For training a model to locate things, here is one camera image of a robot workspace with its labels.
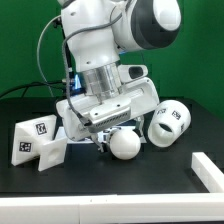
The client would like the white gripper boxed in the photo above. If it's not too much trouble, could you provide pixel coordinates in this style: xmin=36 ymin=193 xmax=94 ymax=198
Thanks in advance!
xmin=56 ymin=77 xmax=159 ymax=153

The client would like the white lamp bulb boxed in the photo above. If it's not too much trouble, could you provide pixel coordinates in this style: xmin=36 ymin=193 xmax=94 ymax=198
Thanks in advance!
xmin=108 ymin=129 xmax=141 ymax=160

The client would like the white lamp base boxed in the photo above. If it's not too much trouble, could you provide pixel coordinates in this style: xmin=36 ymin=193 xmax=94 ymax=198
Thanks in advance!
xmin=11 ymin=115 xmax=67 ymax=171

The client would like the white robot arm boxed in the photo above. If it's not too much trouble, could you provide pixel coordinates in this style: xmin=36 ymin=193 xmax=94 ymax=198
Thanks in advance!
xmin=56 ymin=0 xmax=181 ymax=142

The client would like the white lamp hood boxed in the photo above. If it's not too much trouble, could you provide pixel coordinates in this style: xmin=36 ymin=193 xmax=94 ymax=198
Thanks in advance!
xmin=148 ymin=100 xmax=191 ymax=148

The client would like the marker tag sheet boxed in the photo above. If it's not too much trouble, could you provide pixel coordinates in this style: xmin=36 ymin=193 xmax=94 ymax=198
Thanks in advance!
xmin=53 ymin=123 xmax=148 ymax=145

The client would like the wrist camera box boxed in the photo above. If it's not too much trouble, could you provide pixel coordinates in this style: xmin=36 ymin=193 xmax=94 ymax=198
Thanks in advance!
xmin=118 ymin=65 xmax=148 ymax=83

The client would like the white right table rail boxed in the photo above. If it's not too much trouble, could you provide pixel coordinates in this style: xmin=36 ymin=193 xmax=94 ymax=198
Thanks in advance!
xmin=191 ymin=152 xmax=224 ymax=193

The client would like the black cable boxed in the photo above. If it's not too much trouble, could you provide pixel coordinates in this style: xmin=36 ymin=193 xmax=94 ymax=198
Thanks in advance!
xmin=0 ymin=79 xmax=66 ymax=100

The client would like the grey cable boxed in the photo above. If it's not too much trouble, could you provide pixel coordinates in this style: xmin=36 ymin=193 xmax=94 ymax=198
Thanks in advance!
xmin=36 ymin=13 xmax=66 ymax=98

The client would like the black camera stand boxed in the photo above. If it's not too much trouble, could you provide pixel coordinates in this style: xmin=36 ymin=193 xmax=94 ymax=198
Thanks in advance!
xmin=53 ymin=16 xmax=74 ymax=74

